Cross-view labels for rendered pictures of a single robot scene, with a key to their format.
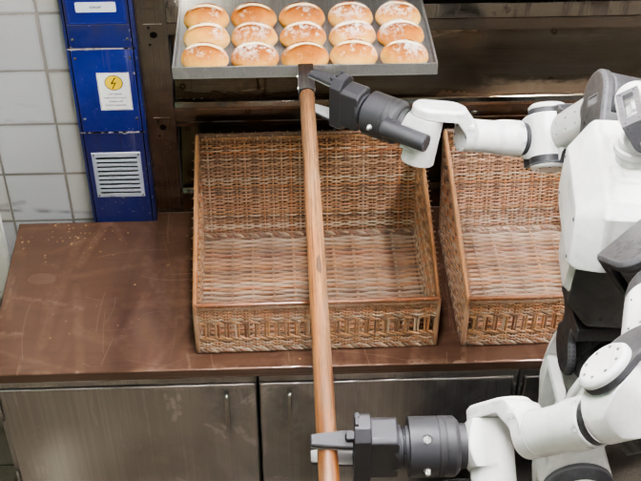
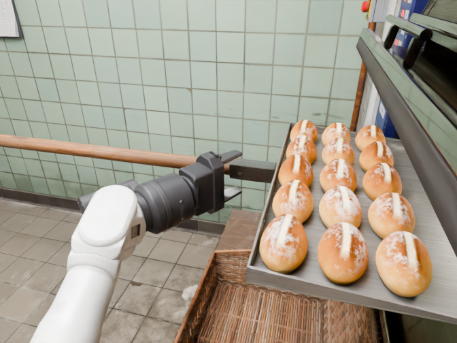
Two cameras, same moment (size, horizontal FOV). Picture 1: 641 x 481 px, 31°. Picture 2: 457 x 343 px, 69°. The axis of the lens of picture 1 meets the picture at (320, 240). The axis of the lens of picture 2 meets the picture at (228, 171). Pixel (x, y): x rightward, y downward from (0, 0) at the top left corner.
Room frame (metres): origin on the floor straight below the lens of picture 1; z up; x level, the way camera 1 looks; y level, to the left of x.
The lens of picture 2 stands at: (2.12, -0.55, 1.52)
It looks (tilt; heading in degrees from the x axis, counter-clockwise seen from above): 28 degrees down; 107
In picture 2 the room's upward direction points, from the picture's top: straight up
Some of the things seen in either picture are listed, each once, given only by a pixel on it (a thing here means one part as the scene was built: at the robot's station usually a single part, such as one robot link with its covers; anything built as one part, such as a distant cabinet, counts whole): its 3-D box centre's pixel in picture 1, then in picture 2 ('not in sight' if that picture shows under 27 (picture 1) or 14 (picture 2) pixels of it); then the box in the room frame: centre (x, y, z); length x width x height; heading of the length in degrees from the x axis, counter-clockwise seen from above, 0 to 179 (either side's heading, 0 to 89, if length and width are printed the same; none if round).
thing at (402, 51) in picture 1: (404, 52); (284, 237); (2.08, -0.17, 1.21); 0.10 x 0.07 x 0.05; 90
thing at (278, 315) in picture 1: (312, 236); (270, 338); (2.05, 0.02, 0.72); 0.56 x 0.49 x 0.28; 93
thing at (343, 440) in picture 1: (332, 438); not in sight; (1.05, -0.02, 1.22); 0.06 x 0.03 x 0.02; 92
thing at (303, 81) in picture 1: (306, 82); (252, 170); (1.99, 0.03, 1.20); 0.09 x 0.04 x 0.03; 3
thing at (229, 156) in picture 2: (323, 75); (227, 155); (1.94, 0.00, 1.24); 0.06 x 0.03 x 0.02; 58
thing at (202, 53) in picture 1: (204, 54); (304, 131); (2.06, 0.24, 1.21); 0.10 x 0.07 x 0.05; 90
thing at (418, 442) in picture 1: (395, 449); not in sight; (1.06, -0.11, 1.19); 0.12 x 0.10 x 0.13; 92
